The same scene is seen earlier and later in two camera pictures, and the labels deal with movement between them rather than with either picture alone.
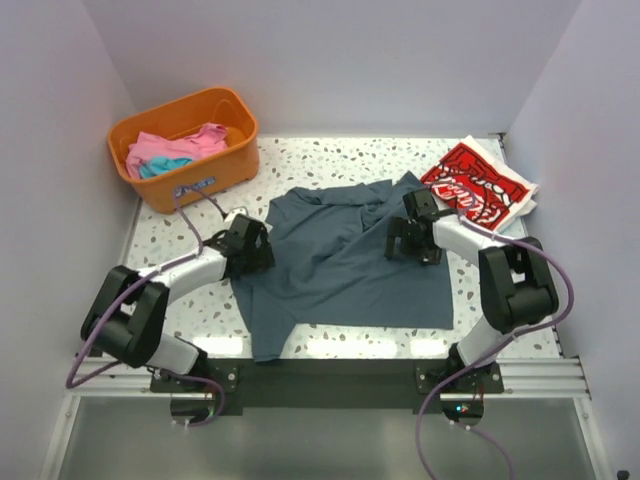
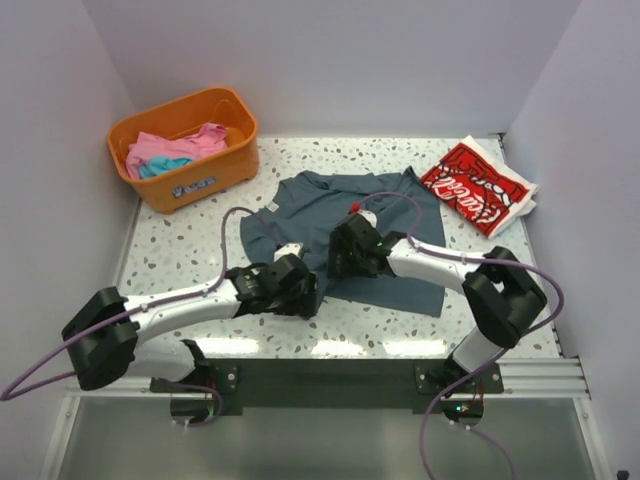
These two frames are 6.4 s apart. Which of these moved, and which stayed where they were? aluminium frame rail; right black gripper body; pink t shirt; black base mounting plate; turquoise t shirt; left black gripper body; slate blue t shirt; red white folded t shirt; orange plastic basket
Moved: right black gripper body; left black gripper body; slate blue t shirt
Stayed: red white folded t shirt; aluminium frame rail; pink t shirt; orange plastic basket; turquoise t shirt; black base mounting plate
